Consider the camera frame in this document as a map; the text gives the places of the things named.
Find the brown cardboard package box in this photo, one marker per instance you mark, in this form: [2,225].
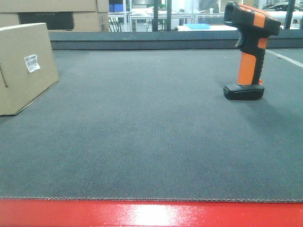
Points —
[18,87]

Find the orange black barcode scanner gun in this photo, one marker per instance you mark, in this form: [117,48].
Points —
[255,26]

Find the dark grey table mat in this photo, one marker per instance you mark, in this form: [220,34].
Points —
[155,125]

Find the blue plastic tray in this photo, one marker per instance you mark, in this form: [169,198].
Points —
[198,26]

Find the blue storage bins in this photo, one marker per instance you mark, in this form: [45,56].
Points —
[115,7]

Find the white barcode label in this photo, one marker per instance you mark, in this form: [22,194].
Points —
[32,63]

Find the stacked cardboard boxes background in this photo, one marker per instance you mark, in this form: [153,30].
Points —
[59,15]

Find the red metal table frame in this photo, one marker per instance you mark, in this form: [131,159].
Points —
[47,213]

